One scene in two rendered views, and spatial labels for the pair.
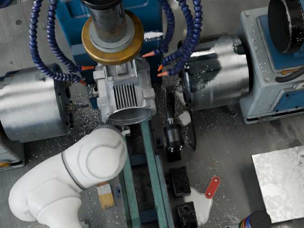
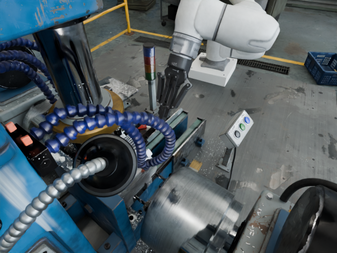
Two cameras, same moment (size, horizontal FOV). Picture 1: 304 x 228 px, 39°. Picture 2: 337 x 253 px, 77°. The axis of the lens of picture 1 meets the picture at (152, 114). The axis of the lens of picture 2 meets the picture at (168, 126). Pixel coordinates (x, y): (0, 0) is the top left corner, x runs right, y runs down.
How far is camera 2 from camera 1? 124 cm
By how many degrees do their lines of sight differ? 63
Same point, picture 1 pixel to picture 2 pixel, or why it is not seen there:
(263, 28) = (13, 95)
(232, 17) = not seen: outside the picture
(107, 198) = (194, 164)
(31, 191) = (259, 9)
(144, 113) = not seen: hidden behind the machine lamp
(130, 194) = (182, 138)
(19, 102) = (213, 194)
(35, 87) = (186, 191)
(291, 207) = (124, 87)
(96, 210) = (206, 166)
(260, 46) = (32, 94)
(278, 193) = (121, 93)
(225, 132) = not seen: hidden behind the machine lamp
